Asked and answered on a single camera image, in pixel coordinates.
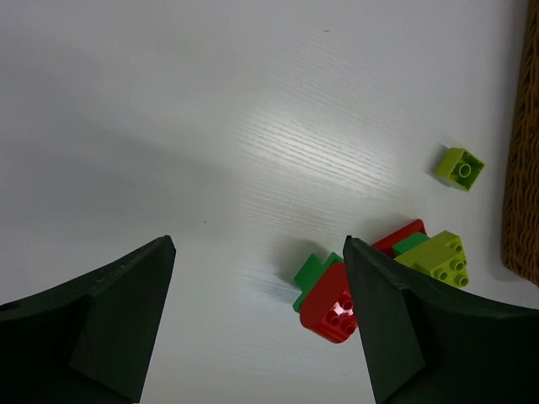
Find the small lime lego brick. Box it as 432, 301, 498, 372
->
434, 147, 485, 192

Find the brown wicker divided basket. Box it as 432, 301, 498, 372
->
501, 1, 538, 284

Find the green number three lego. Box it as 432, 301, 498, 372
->
392, 231, 430, 258

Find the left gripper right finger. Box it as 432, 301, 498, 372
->
343, 237, 538, 403

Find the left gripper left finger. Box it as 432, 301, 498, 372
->
1, 236, 176, 403

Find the green lego under red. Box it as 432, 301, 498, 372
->
292, 252, 344, 313

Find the lime long lego brick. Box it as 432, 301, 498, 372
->
394, 231, 469, 288

